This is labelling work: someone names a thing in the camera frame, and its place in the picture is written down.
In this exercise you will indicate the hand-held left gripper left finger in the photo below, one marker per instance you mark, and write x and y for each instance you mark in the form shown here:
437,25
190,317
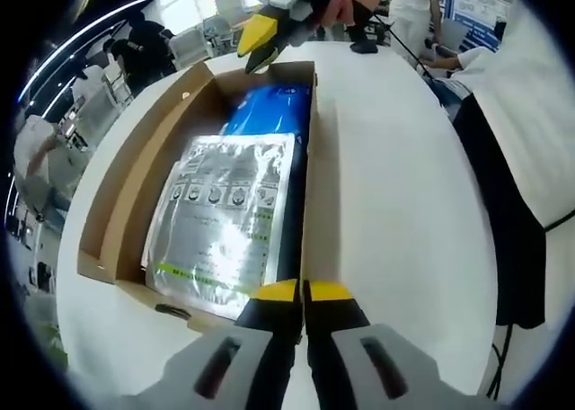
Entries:
269,338

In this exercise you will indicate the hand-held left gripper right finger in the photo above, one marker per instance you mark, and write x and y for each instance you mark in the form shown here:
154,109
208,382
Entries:
332,338

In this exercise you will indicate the black computer mouse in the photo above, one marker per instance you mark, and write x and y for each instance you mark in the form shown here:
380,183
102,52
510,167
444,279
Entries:
364,47

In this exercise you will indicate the blue wall poster board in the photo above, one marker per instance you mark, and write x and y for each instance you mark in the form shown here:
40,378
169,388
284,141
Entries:
480,14

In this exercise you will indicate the blue soft tissue pack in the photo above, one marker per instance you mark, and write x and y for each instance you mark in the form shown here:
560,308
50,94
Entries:
269,109

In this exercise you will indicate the person's right hand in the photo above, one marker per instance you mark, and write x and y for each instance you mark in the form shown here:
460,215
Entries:
341,5

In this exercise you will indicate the curved ceiling light strip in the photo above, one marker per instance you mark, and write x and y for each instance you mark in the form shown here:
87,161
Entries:
67,46

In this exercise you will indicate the silver foil packet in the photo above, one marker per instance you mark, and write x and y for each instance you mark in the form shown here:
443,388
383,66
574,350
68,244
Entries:
215,212

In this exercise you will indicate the brown cardboard shoe box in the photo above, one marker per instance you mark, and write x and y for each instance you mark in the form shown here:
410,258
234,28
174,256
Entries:
135,180

